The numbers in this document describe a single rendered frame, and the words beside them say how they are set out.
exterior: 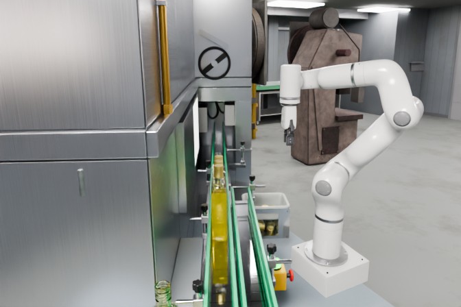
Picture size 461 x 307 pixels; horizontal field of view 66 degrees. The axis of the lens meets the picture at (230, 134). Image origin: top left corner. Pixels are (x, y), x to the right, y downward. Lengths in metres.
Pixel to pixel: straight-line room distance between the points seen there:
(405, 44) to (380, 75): 9.31
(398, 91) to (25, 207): 1.14
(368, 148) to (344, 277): 0.56
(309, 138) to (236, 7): 3.44
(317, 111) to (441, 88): 5.99
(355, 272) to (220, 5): 1.69
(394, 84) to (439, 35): 9.76
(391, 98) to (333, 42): 4.27
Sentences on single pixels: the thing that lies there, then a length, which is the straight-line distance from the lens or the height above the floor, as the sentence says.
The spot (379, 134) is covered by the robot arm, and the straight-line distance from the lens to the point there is 1.40.
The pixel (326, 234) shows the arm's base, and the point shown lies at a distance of 1.59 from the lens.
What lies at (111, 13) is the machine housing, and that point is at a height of 1.80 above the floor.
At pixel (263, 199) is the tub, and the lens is 1.88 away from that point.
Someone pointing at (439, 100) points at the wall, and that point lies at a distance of 11.03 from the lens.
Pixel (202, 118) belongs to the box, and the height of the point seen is 1.27.
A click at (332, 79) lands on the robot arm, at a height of 1.62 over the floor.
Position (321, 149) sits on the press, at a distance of 5.64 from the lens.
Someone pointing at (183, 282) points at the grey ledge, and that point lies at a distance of 1.17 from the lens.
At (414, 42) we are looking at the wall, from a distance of 10.93.
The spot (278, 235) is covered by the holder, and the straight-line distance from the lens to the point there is 1.80.
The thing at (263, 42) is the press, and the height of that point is 1.85.
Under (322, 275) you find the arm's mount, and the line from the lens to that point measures 1.59.
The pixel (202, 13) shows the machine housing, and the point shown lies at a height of 1.97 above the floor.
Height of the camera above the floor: 1.72
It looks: 13 degrees down
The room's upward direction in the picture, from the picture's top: 1 degrees counter-clockwise
